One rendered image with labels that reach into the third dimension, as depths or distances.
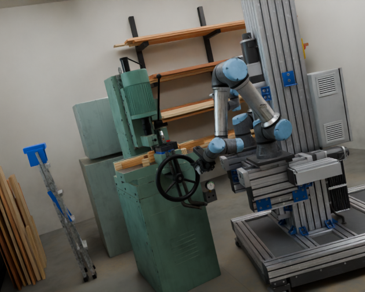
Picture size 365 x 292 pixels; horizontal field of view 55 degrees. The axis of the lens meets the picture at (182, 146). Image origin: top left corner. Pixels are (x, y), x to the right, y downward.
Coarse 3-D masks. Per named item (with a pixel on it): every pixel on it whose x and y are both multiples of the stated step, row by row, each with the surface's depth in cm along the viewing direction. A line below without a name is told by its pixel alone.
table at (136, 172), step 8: (192, 152) 232; (184, 160) 229; (128, 168) 227; (136, 168) 220; (144, 168) 218; (152, 168) 220; (168, 168) 214; (120, 176) 222; (128, 176) 213; (136, 176) 216; (144, 176) 218
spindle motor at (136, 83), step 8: (128, 72) 221; (136, 72) 221; (144, 72) 225; (128, 80) 222; (136, 80) 222; (144, 80) 224; (128, 88) 224; (136, 88) 223; (144, 88) 225; (128, 96) 227; (136, 96) 224; (144, 96) 225; (152, 96) 231; (128, 104) 230; (136, 104) 225; (144, 104) 224; (152, 104) 228; (136, 112) 226; (144, 112) 225; (152, 112) 227
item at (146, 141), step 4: (144, 136) 235; (148, 136) 230; (152, 136) 231; (144, 140) 236; (148, 140) 230; (156, 140) 233; (144, 144) 238; (148, 144) 231; (152, 144) 232; (156, 144) 233
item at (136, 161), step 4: (200, 140) 251; (184, 144) 247; (188, 144) 247; (192, 144) 249; (196, 144) 250; (200, 144) 252; (188, 148) 248; (132, 160) 230; (136, 160) 231; (140, 160) 233; (124, 164) 228; (128, 164) 229; (132, 164) 230; (136, 164) 232; (124, 168) 228
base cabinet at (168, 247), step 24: (120, 192) 261; (168, 192) 225; (144, 216) 219; (168, 216) 226; (192, 216) 233; (144, 240) 232; (168, 240) 226; (192, 240) 234; (144, 264) 251; (168, 264) 227; (192, 264) 235; (216, 264) 243; (168, 288) 228; (192, 288) 236
